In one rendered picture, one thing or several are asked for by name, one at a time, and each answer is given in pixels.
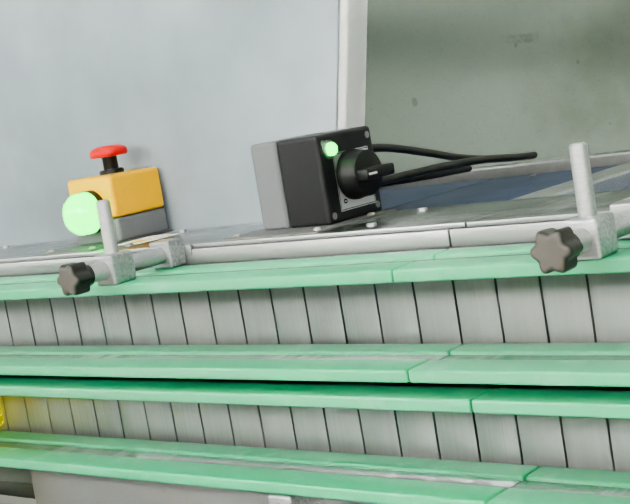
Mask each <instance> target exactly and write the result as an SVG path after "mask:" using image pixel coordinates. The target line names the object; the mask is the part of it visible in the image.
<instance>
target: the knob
mask: <svg viewBox="0 0 630 504"><path fill-rule="evenodd" d="M394 172H395V170H394V164H393V163H384V164H381V162H380V160H379V158H378V156H377V155H376V154H375V153H374V152H373V151H371V150H359V149H348V150H345V151H344V152H343V153H342V154H341V155H340V157H339V159H338V162H337V166H336V178H337V182H338V185H339V188H340V190H341V191H342V193H343V194H344V195H345V196H346V197H347V198H349V199H353V200H355V199H361V198H364V197H366V196H371V195H374V194H376V193H377V192H378V191H379V189H380V187H381V184H382V179H383V176H386V175H390V174H393V173H394Z"/></svg>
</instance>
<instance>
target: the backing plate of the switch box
mask: <svg viewBox="0 0 630 504"><path fill-rule="evenodd" d="M396 210H397V209H389V210H380V211H377V212H370V213H368V214H366V215H363V216H359V217H356V218H352V219H349V220H345V221H342V222H338V223H335V224H331V225H322V226H310V227H298V228H292V227H291V228H286V229H275V230H265V229H264V228H262V229H259V230H255V231H251V232H248V233H244V234H235V235H234V236H233V237H229V238H226V239H223V241H228V240H240V239H253V238H265V237H278V236H290V235H303V234H315V233H321V232H324V231H328V230H331V229H335V228H338V227H341V226H345V225H348V224H352V223H355V222H359V221H362V220H365V219H369V218H372V217H376V216H379V215H383V214H386V213H389V212H393V211H396Z"/></svg>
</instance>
